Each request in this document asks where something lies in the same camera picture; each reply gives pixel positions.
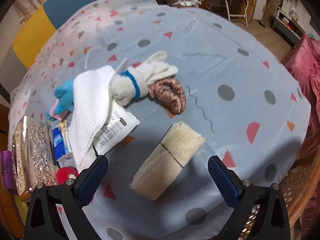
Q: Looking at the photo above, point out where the beige gauze cloth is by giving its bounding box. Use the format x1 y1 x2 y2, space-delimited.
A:
130 122 205 201

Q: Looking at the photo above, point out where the brown satin scrunchie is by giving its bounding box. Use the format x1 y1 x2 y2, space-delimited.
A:
148 77 187 114

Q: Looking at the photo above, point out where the red plush sock toy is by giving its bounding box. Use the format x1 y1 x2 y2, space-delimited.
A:
56 167 79 185

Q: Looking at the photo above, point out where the blue tissue pack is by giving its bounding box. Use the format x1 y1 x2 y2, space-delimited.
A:
53 120 73 163

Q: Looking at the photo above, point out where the ornate silver tissue box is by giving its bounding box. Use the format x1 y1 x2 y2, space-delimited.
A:
11 115 58 201

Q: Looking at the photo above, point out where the wicker basket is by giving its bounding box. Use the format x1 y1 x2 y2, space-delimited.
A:
237 154 320 240

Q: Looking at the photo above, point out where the wet wipes packet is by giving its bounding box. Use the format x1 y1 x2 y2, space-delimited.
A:
92 100 140 155

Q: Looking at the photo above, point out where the white waffle cloth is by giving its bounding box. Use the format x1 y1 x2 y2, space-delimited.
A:
68 66 114 171

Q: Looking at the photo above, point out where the blue pink plush toy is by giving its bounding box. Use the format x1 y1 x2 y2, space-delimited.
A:
46 78 74 121

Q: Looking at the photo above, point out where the purple box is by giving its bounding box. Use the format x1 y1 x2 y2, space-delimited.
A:
1 150 16 194

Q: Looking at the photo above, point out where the patterned tablecloth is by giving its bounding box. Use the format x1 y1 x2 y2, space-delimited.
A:
7 0 312 240

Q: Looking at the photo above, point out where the white knit glove blue band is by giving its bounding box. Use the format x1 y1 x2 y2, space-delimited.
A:
109 51 178 107

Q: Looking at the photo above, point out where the pink blanket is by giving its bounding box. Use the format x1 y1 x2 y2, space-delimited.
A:
282 35 319 159

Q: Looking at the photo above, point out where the multicolour sofa backrest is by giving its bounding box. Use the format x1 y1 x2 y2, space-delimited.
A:
1 0 97 93

